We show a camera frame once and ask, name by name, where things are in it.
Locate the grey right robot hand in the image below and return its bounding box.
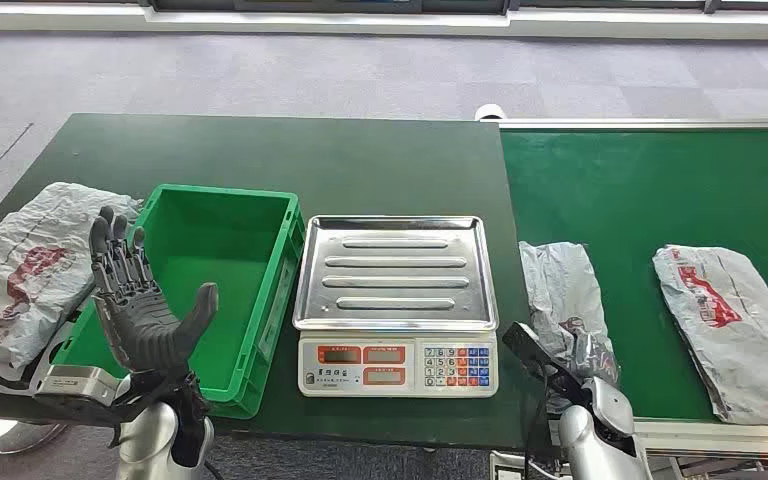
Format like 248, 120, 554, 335
556, 316, 622, 393

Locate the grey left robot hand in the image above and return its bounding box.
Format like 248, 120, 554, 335
87, 206, 220, 376

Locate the grey parcel bag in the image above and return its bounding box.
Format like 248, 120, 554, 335
517, 240, 622, 415

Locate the grey parcel bag faded red print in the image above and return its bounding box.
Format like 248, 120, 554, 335
0, 182, 144, 370

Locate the grey parcel bag bright red logo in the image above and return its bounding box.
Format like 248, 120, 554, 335
651, 245, 768, 428

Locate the green plastic crate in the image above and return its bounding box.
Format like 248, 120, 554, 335
51, 183, 306, 421

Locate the silver round table base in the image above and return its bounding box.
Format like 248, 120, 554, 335
0, 418, 69, 457

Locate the white electronic scale steel tray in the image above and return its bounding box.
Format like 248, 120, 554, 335
291, 214, 501, 399

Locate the white window sill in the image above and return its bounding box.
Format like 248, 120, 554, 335
0, 3, 768, 42

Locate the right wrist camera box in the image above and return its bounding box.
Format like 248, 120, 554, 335
501, 321, 587, 407

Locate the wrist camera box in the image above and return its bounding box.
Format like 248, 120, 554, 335
32, 364, 124, 425
501, 321, 587, 407

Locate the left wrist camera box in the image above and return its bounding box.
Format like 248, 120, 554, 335
32, 364, 124, 425

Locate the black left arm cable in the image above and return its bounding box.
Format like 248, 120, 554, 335
110, 370, 226, 480

